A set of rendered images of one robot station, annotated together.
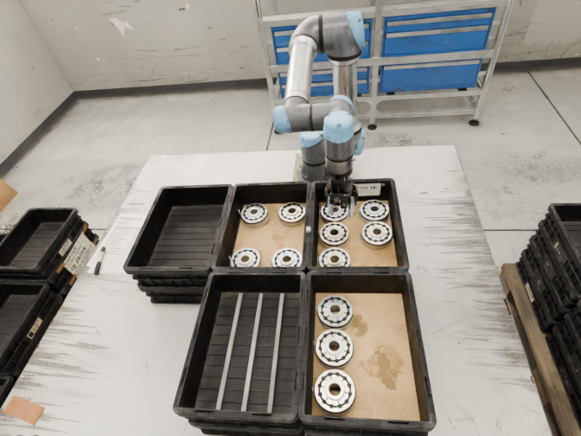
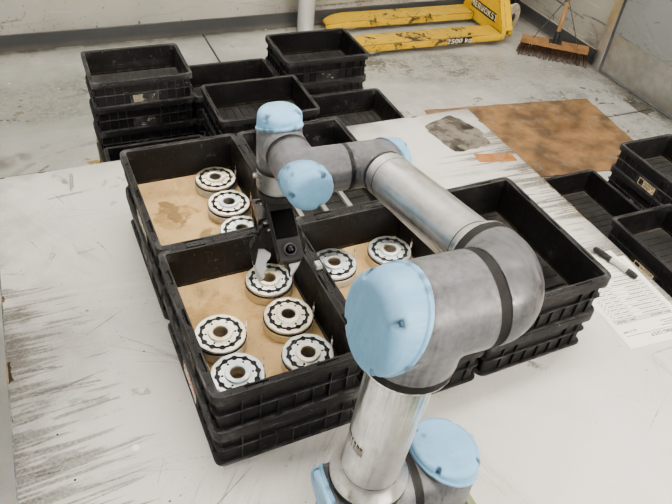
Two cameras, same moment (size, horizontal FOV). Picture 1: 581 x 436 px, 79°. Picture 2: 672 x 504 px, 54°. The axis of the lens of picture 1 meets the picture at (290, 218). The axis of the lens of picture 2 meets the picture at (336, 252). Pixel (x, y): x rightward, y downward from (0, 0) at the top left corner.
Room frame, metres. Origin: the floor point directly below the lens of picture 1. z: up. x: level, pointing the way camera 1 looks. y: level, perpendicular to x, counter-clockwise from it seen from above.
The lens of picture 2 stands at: (1.54, -0.69, 1.86)
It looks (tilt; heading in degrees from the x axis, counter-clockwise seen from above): 41 degrees down; 139
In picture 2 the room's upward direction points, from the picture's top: 6 degrees clockwise
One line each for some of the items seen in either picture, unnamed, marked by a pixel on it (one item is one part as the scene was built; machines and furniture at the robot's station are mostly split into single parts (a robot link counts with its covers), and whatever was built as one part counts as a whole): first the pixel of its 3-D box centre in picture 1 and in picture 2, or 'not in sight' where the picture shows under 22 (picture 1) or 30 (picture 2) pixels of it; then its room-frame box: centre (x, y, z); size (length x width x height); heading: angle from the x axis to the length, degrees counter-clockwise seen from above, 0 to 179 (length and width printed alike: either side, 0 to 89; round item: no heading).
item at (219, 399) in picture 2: (354, 221); (256, 303); (0.77, -0.21, 0.92); 0.40 x 0.30 x 0.02; 168
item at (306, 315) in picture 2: (334, 233); (288, 315); (0.78, -0.14, 0.86); 0.10 x 0.10 x 0.01
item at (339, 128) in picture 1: (339, 136); (279, 139); (0.76, -0.16, 1.27); 0.09 x 0.08 x 0.11; 166
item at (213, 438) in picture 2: not in sight; (256, 355); (0.77, -0.21, 0.76); 0.40 x 0.30 x 0.12; 168
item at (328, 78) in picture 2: not in sight; (313, 89); (-0.74, 1.04, 0.37); 0.40 x 0.30 x 0.45; 77
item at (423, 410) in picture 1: (360, 346); (201, 205); (0.38, -0.12, 0.87); 0.40 x 0.30 x 0.11; 168
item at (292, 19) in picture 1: (378, 11); not in sight; (2.61, -0.85, 0.91); 1.70 x 0.10 x 0.05; 77
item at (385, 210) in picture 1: (374, 209); (237, 374); (0.86, -0.30, 0.86); 0.10 x 0.10 x 0.01
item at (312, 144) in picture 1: (315, 142); (435, 467); (1.23, -0.16, 0.92); 0.13 x 0.12 x 0.14; 76
